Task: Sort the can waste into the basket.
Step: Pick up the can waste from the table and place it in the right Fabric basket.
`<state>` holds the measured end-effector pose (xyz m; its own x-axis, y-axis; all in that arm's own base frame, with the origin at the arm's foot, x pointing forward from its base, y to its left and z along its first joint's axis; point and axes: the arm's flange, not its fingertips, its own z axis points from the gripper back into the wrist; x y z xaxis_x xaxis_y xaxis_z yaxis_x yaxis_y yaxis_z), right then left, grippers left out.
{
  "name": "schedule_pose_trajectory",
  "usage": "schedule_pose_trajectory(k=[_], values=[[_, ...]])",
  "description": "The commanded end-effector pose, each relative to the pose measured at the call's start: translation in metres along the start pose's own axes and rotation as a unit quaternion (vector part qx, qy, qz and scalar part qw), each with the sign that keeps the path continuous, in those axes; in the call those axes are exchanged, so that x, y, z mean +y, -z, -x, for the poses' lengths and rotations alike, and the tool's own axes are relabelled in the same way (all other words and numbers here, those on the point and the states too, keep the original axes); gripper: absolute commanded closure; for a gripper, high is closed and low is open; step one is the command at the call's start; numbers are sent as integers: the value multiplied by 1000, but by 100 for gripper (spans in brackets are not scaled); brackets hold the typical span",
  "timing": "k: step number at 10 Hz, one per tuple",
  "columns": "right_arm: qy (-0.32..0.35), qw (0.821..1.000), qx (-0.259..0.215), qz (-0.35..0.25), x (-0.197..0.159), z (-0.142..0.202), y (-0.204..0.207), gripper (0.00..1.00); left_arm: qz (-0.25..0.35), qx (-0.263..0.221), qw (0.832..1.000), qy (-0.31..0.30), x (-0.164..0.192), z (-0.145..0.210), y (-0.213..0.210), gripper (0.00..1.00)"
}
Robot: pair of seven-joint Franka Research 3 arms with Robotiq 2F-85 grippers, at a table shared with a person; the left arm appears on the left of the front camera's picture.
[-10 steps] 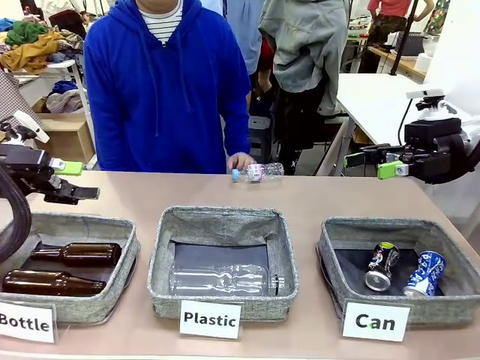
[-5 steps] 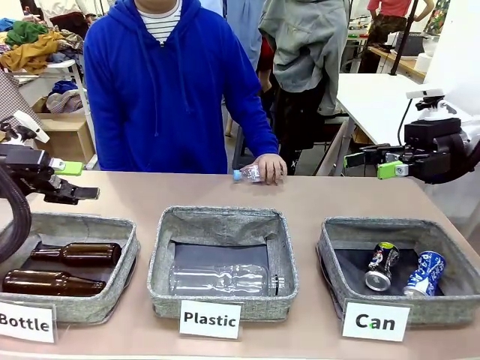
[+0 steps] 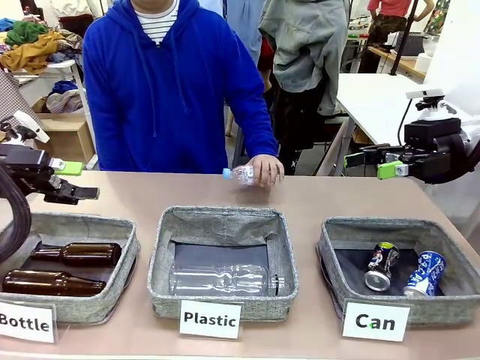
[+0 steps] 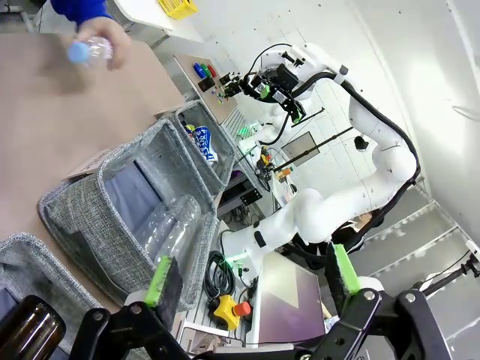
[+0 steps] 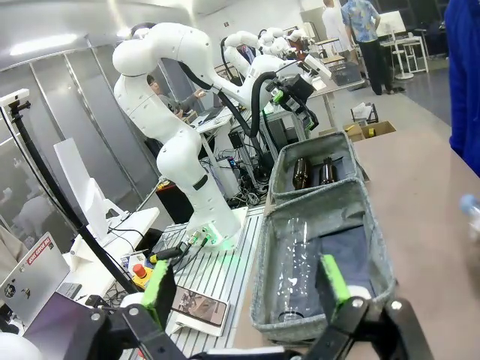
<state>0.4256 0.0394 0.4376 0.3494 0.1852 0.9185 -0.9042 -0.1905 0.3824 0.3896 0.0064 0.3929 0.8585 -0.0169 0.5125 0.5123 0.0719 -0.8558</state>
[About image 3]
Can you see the black printed drink can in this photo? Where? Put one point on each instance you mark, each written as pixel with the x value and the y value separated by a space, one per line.
pixel 382 262

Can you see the white sign reading Bottle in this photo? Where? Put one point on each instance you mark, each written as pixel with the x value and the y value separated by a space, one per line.
pixel 26 322

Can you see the blue white drink can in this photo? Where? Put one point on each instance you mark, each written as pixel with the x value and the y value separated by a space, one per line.
pixel 427 272

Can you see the grey fabric basket bottle bin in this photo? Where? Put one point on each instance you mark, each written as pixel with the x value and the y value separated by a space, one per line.
pixel 86 228

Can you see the brown glass beer bottle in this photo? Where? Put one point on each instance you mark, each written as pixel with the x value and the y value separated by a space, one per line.
pixel 82 254
pixel 37 283

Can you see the white sign reading Can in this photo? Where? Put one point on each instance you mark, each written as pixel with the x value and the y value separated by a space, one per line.
pixel 375 321

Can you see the pile of colourful clothes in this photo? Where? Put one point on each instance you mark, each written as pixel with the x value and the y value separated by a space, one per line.
pixel 33 48

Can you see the person in blue hoodie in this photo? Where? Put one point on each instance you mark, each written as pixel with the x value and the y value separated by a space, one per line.
pixel 157 93

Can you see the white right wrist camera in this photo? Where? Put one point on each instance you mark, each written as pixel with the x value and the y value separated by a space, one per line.
pixel 425 93

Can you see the white work table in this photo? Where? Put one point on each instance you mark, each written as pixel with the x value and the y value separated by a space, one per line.
pixel 375 97

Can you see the person's left forearm blue sleeve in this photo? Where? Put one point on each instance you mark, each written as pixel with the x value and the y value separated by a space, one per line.
pixel 258 127

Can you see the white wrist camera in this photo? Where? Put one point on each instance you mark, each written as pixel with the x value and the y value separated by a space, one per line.
pixel 425 93
pixel 30 125

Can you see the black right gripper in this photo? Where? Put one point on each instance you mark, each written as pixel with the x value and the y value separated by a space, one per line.
pixel 435 150

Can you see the person in red top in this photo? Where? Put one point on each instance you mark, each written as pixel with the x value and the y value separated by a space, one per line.
pixel 386 18

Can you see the large clear plastic bottle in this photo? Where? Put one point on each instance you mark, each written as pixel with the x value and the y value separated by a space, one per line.
pixel 225 279

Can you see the black stand pole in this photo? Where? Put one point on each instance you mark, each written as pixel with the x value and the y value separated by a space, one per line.
pixel 407 26

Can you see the white paper roll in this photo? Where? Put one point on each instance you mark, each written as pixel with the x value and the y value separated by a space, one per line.
pixel 425 62

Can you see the grey hanging jacket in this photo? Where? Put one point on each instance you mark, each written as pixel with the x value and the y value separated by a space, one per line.
pixel 303 41

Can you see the person's right forearm blue sleeve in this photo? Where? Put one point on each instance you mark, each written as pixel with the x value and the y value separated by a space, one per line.
pixel 105 138

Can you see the checkered fabric cloth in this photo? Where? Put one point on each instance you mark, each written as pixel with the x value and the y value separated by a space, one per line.
pixel 17 101

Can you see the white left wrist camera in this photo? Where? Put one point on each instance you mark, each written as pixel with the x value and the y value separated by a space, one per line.
pixel 30 125

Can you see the black hanging garment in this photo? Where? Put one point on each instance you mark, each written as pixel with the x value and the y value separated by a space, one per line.
pixel 300 127

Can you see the grey fabric basket can bin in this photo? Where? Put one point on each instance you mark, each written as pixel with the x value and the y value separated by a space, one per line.
pixel 375 228

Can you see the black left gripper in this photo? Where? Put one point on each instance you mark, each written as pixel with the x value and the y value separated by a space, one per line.
pixel 22 165

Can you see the small clear bottle blue cap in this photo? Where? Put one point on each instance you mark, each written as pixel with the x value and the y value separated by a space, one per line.
pixel 242 174

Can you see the black equipment box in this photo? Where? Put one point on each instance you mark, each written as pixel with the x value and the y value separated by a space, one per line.
pixel 412 43

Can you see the grey fabric basket plastic bin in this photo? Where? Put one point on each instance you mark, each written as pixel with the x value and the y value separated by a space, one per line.
pixel 225 221

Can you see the person's left hand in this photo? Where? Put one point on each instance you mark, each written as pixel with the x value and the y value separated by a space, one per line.
pixel 268 168

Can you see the clothes heap on shelf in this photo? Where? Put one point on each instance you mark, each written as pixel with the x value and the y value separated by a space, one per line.
pixel 63 97

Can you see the white sign reading Plastic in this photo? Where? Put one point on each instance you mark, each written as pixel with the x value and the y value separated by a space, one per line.
pixel 210 318

